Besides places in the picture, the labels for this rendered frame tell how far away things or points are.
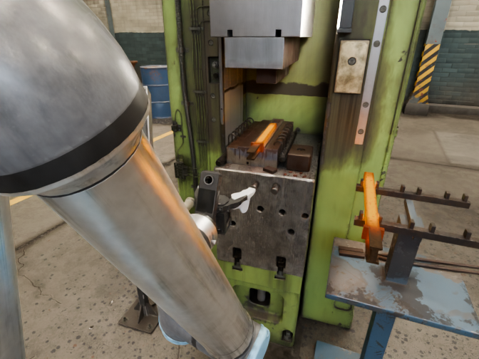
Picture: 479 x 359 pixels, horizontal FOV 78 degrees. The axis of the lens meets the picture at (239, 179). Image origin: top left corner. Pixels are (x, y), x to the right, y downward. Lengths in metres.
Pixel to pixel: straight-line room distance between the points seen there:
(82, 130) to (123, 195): 0.06
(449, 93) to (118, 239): 7.06
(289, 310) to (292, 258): 0.30
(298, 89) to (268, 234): 0.72
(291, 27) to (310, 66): 0.50
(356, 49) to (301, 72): 0.43
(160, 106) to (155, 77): 0.51
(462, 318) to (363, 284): 0.25
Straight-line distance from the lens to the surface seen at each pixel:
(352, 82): 1.16
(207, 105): 1.30
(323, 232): 1.41
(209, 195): 0.67
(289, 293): 1.41
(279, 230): 1.20
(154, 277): 0.30
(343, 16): 1.13
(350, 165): 1.26
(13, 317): 0.39
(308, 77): 1.52
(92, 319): 1.93
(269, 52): 1.05
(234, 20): 1.08
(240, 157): 1.15
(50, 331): 1.97
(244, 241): 1.27
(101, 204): 0.22
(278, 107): 1.56
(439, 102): 7.18
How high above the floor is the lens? 1.37
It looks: 26 degrees down
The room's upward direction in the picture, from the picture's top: straight up
